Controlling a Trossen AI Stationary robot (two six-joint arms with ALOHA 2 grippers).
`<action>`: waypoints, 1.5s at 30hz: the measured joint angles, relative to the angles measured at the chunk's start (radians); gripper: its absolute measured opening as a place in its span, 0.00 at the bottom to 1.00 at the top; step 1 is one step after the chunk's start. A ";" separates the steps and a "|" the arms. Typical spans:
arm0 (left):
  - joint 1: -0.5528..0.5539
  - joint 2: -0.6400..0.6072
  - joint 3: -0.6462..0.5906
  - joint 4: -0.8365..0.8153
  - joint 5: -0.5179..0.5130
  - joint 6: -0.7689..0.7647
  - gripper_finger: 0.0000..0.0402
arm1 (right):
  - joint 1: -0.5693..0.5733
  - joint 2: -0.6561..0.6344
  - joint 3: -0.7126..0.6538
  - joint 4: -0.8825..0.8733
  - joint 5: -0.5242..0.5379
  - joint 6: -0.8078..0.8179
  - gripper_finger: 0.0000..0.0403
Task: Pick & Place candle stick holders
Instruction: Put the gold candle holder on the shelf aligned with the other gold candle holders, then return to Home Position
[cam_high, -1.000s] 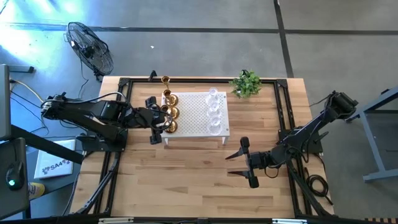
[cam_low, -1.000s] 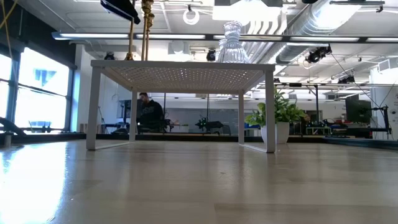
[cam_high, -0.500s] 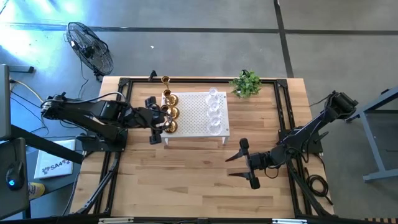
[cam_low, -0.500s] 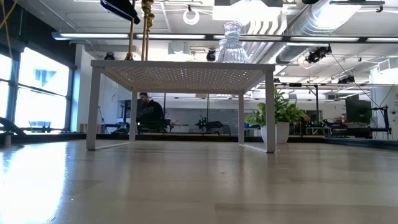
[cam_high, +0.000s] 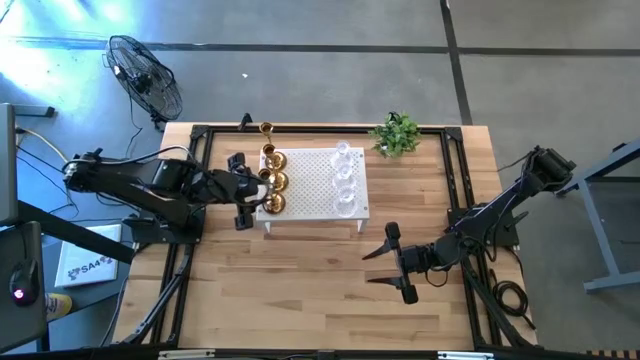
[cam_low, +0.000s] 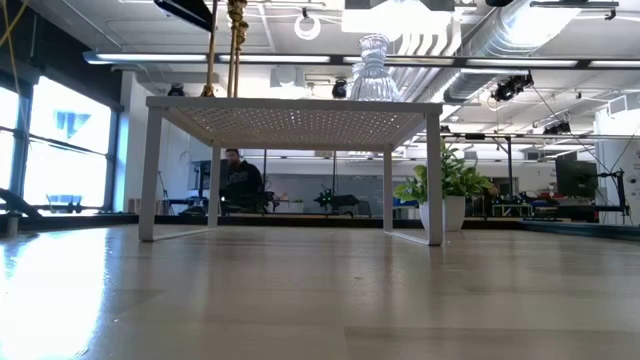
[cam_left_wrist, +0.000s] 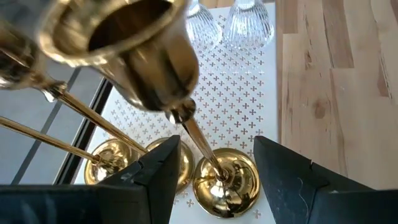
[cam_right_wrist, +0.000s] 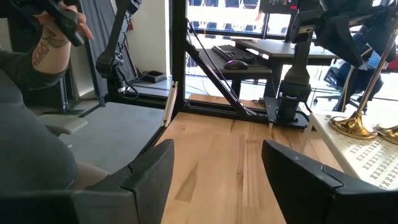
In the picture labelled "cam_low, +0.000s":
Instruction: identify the white ceiling fixture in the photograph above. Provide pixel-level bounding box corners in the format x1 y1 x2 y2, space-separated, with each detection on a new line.
341 0 464 57

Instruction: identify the person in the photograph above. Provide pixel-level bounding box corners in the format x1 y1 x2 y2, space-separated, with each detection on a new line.
218 147 265 214

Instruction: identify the green potted plant white pot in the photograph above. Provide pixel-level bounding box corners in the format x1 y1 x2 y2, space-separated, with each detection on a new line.
393 139 494 232

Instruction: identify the long ceiling light strip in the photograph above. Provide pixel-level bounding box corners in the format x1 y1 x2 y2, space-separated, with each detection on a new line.
82 50 640 70

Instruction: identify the black ceiling track camera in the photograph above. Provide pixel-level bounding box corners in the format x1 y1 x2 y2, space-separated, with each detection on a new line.
491 72 535 103

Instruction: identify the white hanging ring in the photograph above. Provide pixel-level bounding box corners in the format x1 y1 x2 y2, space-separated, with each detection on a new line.
293 13 322 42

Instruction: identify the white perforated metal shelf riser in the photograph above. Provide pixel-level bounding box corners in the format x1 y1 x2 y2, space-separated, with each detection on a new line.
138 95 445 247

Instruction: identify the silver ventilation duct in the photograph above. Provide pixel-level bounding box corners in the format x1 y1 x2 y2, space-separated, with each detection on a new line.
442 0 584 104

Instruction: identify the black computer monitor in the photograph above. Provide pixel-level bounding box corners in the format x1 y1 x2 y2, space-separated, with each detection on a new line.
554 158 599 200

